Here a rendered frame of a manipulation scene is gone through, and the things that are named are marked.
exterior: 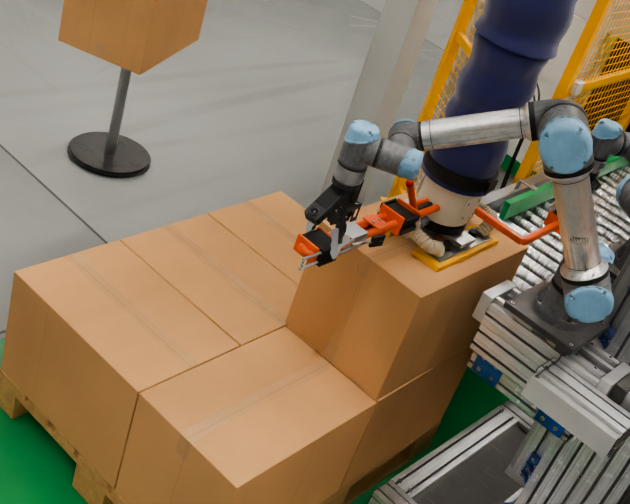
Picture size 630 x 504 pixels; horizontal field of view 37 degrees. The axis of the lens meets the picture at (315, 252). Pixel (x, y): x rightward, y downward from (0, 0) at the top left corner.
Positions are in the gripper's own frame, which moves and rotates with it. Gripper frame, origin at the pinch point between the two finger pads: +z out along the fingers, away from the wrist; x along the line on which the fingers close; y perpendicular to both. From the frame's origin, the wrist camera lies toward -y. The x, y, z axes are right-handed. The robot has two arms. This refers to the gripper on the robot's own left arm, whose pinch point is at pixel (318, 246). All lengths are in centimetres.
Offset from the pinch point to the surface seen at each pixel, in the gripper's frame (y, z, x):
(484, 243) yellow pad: 70, 12, -13
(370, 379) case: 28, 48, -15
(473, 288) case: 60, 21, -20
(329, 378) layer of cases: 22, 53, -5
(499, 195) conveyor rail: 178, 49, 34
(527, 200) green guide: 184, 47, 23
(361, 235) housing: 14.1, -1.2, -2.6
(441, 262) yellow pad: 46.4, 11.5, -12.4
